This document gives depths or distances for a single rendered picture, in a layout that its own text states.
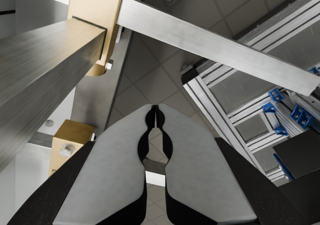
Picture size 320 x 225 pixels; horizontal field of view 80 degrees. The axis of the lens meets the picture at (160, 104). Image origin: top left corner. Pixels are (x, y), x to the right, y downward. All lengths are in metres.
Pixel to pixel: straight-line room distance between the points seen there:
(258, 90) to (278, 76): 0.77
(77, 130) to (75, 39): 0.20
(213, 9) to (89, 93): 0.83
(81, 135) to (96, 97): 0.11
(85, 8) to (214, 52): 0.15
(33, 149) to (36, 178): 0.42
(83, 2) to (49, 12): 0.26
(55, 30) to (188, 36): 0.14
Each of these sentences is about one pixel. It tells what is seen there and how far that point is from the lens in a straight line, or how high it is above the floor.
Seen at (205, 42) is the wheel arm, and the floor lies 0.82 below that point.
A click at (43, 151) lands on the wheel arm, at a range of 0.38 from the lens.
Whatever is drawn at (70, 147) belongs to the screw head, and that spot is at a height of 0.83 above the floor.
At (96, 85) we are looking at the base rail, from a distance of 0.41.
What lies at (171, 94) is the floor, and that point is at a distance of 1.19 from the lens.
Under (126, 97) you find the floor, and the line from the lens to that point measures 1.21.
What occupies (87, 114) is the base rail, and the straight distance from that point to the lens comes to 0.45.
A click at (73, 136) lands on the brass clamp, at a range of 0.34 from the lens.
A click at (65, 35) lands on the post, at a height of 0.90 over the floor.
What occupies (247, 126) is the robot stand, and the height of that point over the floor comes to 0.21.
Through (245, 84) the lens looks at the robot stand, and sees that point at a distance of 1.03.
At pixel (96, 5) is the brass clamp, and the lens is 0.24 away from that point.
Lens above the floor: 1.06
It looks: 60 degrees down
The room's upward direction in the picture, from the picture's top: 178 degrees clockwise
